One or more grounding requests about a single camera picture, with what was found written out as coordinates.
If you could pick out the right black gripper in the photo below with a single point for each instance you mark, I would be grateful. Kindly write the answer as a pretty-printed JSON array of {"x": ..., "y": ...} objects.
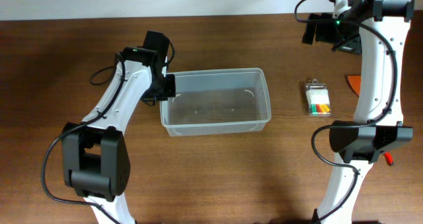
[{"x": 351, "y": 47}]

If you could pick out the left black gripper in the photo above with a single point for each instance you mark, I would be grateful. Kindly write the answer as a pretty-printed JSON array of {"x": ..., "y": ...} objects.
[{"x": 170, "y": 90}]

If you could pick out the clear case of coloured bits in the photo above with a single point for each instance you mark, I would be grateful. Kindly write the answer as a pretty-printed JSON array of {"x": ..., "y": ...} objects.
[{"x": 317, "y": 98}]

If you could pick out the clear plastic storage container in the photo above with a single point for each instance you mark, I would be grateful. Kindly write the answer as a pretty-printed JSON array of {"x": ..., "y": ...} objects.
[{"x": 217, "y": 101}]

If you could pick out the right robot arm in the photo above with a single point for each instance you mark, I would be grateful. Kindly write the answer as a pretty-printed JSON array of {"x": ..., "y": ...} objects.
[{"x": 376, "y": 30}]

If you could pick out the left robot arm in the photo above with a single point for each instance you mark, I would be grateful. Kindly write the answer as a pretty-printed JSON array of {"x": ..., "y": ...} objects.
[{"x": 96, "y": 163}]

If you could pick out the orange scraper with wooden handle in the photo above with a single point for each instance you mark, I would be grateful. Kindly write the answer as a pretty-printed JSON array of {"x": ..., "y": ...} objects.
[{"x": 354, "y": 82}]

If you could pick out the red handled pliers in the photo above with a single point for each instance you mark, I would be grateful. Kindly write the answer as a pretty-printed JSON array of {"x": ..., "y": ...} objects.
[{"x": 389, "y": 159}]

